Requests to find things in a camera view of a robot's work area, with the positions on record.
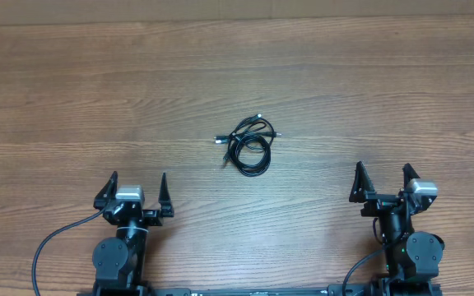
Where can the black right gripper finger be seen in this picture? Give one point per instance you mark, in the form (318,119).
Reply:
(408,174)
(362,189)

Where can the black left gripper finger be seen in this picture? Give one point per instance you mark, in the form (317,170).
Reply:
(166,207)
(107,193)

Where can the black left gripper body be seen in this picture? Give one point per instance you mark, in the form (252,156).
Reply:
(149,219)

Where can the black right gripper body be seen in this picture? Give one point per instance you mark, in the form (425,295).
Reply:
(376,204)

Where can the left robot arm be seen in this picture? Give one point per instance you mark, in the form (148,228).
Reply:
(119,260)

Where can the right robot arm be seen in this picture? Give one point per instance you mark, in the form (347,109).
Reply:
(412,258)

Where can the cardboard wall panel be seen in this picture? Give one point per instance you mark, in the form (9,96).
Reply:
(61,12)

